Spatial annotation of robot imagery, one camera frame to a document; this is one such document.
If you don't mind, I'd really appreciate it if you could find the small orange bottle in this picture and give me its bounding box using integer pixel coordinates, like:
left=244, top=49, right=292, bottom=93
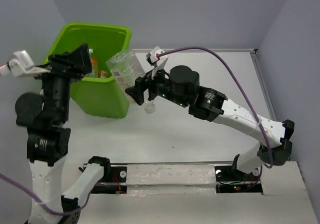
left=98, top=70, right=109, bottom=79

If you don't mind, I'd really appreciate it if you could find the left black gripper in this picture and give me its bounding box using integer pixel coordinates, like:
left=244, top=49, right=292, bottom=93
left=33, top=39, right=96, bottom=116

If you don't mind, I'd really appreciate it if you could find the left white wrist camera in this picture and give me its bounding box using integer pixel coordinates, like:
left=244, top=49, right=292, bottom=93
left=0, top=50, right=51, bottom=78

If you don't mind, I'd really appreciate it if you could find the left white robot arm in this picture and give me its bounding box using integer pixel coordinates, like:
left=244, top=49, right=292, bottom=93
left=15, top=43, right=111, bottom=223

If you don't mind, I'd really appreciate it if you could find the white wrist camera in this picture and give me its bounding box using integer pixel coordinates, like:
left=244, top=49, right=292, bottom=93
left=0, top=50, right=51, bottom=78
left=146, top=46, right=168, bottom=80

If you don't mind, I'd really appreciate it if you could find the clear bottle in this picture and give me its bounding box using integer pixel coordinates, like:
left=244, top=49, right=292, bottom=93
left=105, top=50, right=157, bottom=114

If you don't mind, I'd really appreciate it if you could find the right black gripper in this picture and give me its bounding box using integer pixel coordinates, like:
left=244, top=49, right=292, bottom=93
left=125, top=61, right=189, bottom=108

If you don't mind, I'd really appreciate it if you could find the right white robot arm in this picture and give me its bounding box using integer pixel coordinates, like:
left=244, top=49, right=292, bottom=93
left=125, top=65, right=295, bottom=180

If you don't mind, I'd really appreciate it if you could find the aluminium table edge rail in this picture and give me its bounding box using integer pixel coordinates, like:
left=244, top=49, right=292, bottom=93
left=133, top=48, right=258, bottom=54

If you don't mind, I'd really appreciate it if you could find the orange drink bottle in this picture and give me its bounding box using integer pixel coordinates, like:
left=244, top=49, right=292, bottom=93
left=86, top=49, right=98, bottom=78

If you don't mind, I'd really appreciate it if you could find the green plastic bin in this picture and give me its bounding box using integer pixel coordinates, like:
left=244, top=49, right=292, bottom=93
left=48, top=22, right=132, bottom=118

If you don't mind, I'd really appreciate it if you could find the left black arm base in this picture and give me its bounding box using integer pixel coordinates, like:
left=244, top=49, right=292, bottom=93
left=91, top=165, right=127, bottom=194

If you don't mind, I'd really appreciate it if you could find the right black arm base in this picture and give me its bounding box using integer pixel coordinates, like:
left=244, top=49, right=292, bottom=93
left=214, top=165, right=263, bottom=194

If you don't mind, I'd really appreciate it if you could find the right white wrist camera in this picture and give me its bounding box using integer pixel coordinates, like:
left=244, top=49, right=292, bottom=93
left=146, top=46, right=168, bottom=80

